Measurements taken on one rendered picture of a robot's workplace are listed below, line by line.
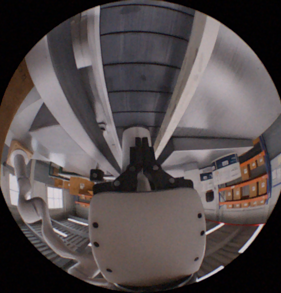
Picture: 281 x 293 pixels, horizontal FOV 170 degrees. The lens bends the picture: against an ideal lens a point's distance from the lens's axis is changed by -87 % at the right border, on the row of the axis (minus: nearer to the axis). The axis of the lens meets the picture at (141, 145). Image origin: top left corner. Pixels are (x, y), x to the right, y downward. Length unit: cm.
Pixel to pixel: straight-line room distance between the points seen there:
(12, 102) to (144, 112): 20
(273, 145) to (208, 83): 429
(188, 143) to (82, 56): 36
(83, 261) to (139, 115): 57
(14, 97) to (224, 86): 35
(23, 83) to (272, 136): 459
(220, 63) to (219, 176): 54
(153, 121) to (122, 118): 5
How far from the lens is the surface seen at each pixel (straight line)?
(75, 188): 224
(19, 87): 17
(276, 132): 443
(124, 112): 16
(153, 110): 16
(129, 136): 17
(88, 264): 54
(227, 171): 61
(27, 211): 61
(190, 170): 52
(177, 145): 34
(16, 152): 81
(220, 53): 21
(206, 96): 24
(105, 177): 24
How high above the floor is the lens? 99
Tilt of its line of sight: 24 degrees down
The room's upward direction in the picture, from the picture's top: 177 degrees clockwise
